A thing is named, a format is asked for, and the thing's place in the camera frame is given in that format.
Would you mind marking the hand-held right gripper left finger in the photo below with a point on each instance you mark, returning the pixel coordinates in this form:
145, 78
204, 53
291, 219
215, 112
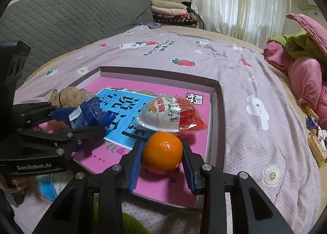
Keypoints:
136, 170

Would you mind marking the white air conditioner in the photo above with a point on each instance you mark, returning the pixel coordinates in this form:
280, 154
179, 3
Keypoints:
313, 1

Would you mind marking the biscuit stick packet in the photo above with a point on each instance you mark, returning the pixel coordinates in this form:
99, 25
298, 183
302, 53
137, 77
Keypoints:
316, 147

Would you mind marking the green blanket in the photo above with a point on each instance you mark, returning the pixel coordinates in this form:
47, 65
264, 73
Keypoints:
301, 45

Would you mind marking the red and white plastic egg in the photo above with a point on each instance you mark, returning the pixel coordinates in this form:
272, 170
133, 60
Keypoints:
163, 114

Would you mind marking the green fuzzy hair scrunchie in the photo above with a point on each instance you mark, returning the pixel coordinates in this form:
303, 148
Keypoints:
132, 225

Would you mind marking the blue candy wrapper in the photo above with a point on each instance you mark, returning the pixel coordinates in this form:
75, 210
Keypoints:
311, 121

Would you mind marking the white curtain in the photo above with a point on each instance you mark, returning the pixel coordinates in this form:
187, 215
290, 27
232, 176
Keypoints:
240, 4

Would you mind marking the colourful foil chocolate egg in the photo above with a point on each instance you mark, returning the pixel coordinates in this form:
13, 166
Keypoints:
48, 188

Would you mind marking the blue biscuit packet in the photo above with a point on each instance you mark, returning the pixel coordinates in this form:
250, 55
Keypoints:
89, 111

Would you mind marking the pink duvet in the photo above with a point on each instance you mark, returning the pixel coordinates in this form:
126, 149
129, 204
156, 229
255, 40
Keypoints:
306, 78

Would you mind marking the dark shallow cardboard box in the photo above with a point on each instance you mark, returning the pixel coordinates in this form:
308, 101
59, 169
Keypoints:
217, 121

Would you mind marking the beige folded blanket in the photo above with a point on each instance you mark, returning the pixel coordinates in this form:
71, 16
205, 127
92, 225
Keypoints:
168, 4

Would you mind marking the dark floral cloth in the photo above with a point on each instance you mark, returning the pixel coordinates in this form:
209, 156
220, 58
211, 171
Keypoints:
145, 24

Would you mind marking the orange mandarin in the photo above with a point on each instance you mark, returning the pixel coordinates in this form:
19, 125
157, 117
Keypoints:
162, 151

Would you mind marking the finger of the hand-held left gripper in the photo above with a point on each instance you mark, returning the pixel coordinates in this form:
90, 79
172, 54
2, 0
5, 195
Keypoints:
63, 135
33, 111

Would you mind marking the grey quilted headboard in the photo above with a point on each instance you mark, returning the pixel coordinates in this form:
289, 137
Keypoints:
63, 19

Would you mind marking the strawberry printed blanket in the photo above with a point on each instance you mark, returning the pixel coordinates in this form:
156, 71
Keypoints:
178, 50

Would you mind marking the pink and blue book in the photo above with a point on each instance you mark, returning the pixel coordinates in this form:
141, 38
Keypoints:
166, 188

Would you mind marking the pink folded blanket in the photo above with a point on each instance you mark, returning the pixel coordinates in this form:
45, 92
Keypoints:
168, 11

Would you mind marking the checkered folded blanket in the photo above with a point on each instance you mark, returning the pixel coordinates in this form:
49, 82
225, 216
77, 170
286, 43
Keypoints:
176, 20

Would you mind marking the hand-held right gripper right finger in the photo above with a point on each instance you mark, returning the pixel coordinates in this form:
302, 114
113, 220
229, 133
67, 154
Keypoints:
191, 172

